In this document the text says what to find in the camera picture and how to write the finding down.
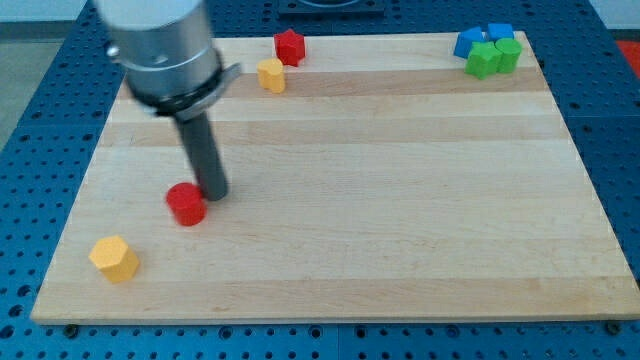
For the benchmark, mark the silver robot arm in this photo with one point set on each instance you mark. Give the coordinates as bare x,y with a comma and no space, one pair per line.
166,48

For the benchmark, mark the red circle block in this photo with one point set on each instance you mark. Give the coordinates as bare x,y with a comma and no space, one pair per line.
186,203

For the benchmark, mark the green star block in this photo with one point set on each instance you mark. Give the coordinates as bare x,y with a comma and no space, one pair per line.
483,60

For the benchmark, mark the wooden board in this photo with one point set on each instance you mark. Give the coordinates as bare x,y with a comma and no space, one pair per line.
383,185

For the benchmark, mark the yellow heart block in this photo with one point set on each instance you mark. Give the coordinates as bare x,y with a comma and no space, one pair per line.
271,75

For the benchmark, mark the red star block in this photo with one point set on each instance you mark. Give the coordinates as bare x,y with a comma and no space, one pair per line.
290,47

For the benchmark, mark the yellow hexagon block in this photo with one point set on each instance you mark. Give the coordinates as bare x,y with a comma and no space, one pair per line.
114,259

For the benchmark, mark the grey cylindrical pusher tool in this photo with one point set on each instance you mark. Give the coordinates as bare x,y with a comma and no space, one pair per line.
201,149

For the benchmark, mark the green cylinder block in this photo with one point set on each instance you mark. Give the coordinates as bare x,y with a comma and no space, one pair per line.
510,50

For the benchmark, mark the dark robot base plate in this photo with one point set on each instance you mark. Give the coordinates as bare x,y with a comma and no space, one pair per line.
288,8

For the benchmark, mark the blue cube block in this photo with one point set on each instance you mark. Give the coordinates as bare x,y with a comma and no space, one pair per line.
497,31

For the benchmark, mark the blue pentagon block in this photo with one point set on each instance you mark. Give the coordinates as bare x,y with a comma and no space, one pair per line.
465,41

